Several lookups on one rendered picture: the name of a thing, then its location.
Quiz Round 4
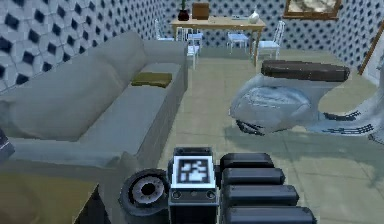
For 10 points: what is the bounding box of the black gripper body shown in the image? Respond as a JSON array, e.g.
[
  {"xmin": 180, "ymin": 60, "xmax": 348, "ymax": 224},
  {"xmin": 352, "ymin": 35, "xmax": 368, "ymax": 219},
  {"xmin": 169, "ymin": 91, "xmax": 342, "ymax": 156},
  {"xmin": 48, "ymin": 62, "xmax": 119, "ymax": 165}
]
[{"xmin": 118, "ymin": 168, "xmax": 171, "ymax": 224}]

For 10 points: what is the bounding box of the light wooden desk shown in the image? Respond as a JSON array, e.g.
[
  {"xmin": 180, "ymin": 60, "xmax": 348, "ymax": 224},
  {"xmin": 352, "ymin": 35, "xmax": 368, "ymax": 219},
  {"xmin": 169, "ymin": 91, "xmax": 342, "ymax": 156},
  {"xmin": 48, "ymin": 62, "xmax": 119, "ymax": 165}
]
[{"xmin": 169, "ymin": 15, "xmax": 267, "ymax": 68}]

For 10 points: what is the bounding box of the grey sofa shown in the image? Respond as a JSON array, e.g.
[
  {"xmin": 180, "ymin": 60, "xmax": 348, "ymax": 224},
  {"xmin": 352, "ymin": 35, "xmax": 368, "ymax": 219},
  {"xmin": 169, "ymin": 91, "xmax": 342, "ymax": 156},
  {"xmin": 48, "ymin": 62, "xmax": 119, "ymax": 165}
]
[{"xmin": 0, "ymin": 31, "xmax": 189, "ymax": 174}]

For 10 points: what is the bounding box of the olive brown side table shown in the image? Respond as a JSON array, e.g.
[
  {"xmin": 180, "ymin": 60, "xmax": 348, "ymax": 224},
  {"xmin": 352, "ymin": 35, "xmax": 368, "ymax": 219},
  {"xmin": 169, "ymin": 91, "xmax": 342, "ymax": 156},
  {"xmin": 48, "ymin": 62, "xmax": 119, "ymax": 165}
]
[{"xmin": 0, "ymin": 171, "xmax": 111, "ymax": 224}]

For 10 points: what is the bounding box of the olive green cushion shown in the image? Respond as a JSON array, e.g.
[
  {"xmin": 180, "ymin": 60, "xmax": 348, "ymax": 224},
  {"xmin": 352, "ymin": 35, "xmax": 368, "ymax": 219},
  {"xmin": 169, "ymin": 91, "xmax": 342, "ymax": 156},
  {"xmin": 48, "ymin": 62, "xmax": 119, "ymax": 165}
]
[{"xmin": 130, "ymin": 71, "xmax": 174, "ymax": 89}]

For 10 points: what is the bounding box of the white chair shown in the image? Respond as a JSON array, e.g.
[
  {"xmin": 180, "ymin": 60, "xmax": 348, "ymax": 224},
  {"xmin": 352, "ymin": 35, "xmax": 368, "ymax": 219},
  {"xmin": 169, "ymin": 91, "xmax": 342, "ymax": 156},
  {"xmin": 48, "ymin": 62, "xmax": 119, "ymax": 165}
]
[
  {"xmin": 153, "ymin": 18, "xmax": 175, "ymax": 42},
  {"xmin": 227, "ymin": 31, "xmax": 250, "ymax": 55},
  {"xmin": 176, "ymin": 27, "xmax": 204, "ymax": 70},
  {"xmin": 257, "ymin": 20, "xmax": 286, "ymax": 60}
]

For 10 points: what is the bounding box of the pale blue motor scooter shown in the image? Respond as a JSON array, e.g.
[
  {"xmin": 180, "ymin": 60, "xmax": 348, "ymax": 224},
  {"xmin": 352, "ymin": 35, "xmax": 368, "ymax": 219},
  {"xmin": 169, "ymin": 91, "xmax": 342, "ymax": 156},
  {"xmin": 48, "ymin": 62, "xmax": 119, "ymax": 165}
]
[{"xmin": 229, "ymin": 59, "xmax": 384, "ymax": 145}]

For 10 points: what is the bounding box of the dark red plant pot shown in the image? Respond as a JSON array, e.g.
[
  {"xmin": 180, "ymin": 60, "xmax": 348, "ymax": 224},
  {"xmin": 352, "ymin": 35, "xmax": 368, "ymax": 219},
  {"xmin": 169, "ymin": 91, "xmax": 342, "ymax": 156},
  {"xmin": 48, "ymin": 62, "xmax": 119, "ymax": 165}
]
[{"xmin": 177, "ymin": 0, "xmax": 190, "ymax": 22}]

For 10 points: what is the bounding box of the brown cardboard box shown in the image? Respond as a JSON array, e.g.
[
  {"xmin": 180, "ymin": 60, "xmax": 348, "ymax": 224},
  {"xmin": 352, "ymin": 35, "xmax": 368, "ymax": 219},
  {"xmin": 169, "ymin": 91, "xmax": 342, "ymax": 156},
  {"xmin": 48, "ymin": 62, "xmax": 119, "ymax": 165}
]
[{"xmin": 191, "ymin": 2, "xmax": 210, "ymax": 20}]

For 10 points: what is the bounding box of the white vase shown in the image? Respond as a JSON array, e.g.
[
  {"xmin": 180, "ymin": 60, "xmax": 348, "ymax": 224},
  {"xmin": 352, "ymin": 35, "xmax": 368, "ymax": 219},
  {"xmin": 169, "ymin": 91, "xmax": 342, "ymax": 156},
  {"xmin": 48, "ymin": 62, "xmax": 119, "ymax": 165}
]
[{"xmin": 248, "ymin": 6, "xmax": 260, "ymax": 25}]

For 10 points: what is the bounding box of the wooden framed picture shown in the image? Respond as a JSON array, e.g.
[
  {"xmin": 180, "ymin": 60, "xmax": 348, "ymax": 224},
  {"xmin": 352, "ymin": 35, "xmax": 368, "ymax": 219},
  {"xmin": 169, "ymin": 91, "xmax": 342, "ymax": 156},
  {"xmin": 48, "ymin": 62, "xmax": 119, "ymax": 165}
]
[{"xmin": 283, "ymin": 0, "xmax": 343, "ymax": 20}]

